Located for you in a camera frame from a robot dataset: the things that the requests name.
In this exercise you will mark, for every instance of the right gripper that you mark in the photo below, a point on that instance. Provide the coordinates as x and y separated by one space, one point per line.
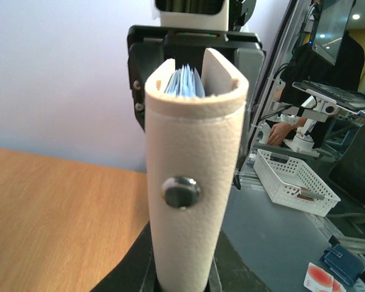
149 46

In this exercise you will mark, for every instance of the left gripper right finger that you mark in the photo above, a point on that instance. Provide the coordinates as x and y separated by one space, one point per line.
228 271

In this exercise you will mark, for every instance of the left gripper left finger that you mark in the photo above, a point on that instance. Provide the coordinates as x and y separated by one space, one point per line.
136 271

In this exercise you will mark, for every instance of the beige card holder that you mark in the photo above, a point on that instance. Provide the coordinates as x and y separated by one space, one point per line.
192 149

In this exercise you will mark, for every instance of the red white card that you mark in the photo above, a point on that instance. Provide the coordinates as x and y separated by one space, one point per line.
318 280

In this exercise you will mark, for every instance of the white perforated basket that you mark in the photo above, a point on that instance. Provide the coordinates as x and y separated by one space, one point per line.
291 182

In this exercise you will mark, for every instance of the blue wallet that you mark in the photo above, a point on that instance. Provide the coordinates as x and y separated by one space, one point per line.
347 266

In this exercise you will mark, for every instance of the person in background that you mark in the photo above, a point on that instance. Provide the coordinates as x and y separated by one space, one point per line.
306 65

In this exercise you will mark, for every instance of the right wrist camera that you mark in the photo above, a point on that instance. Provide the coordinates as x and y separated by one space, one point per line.
191 14

